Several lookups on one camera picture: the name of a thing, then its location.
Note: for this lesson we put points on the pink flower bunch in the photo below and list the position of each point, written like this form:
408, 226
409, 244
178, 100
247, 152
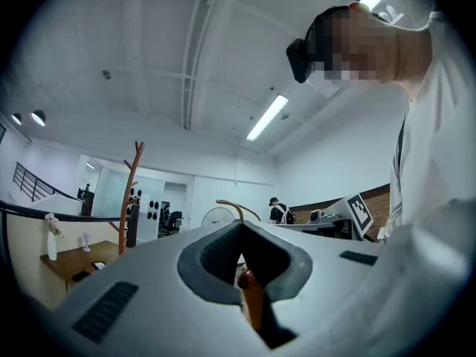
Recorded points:
54, 223

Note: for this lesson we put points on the smartphone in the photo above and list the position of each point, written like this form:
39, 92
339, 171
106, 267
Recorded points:
98, 265

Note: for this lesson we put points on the curved black handrail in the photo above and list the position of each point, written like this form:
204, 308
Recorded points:
37, 212

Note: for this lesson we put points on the dark newel post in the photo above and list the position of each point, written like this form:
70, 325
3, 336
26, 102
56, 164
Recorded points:
132, 225

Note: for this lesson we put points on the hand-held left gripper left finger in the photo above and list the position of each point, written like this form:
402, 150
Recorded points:
217, 260

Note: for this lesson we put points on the standing fan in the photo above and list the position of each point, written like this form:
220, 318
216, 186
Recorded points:
217, 216

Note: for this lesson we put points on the wooden side table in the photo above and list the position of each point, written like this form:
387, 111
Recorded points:
74, 262

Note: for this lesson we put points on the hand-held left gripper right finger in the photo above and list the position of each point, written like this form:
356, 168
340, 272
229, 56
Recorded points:
277, 262

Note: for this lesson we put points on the black head-mounted camera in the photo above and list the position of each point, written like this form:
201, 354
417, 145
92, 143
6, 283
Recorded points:
297, 60

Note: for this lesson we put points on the white vase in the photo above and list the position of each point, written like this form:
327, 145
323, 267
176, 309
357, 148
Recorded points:
52, 245

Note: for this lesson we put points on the small ceiling detector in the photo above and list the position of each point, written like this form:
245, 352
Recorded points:
285, 116

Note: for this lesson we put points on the flat black object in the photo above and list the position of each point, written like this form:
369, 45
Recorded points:
80, 275

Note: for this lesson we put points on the person's head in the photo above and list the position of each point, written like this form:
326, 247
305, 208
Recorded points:
390, 50

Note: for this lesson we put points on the black stair railing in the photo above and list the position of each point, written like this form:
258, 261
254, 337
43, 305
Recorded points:
32, 193

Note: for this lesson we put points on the person's white shirt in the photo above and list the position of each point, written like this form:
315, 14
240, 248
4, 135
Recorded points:
439, 143

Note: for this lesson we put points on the black pendant lamp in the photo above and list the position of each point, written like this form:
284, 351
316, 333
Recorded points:
38, 118
16, 119

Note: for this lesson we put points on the brown wooden coat rack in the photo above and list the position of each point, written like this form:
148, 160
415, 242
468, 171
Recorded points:
128, 199

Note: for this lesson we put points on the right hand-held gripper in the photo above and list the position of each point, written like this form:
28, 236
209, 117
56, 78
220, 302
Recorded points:
357, 214

